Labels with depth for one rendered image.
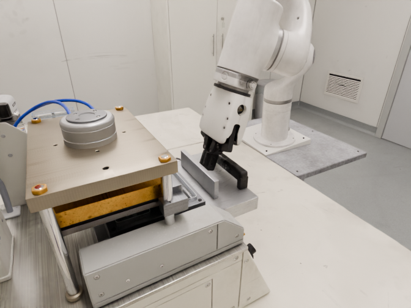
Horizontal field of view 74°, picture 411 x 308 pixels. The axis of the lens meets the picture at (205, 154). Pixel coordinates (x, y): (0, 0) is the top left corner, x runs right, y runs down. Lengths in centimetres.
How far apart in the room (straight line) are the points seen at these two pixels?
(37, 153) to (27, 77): 249
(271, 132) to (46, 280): 99
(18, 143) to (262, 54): 49
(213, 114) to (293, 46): 19
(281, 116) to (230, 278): 81
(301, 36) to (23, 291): 60
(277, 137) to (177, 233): 90
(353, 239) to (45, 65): 267
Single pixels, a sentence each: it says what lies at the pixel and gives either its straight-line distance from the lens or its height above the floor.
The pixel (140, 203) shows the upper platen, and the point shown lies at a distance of 43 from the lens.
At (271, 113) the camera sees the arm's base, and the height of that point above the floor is 91.
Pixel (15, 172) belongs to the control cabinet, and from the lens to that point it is 66.
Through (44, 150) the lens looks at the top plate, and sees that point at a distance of 46.
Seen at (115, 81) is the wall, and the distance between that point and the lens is 299.
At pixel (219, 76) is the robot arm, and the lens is 52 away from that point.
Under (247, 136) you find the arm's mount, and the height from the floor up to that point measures 76.
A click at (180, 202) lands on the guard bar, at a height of 104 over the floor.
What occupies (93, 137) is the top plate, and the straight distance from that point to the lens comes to 43.
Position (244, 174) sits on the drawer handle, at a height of 100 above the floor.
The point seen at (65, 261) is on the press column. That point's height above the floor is 100.
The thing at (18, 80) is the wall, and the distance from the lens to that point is 294.
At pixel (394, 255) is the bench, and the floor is 75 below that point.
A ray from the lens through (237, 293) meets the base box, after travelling 59.
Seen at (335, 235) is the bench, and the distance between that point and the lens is 85.
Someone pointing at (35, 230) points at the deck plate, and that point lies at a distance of 61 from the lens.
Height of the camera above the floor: 129
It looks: 27 degrees down
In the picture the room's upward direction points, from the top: straight up
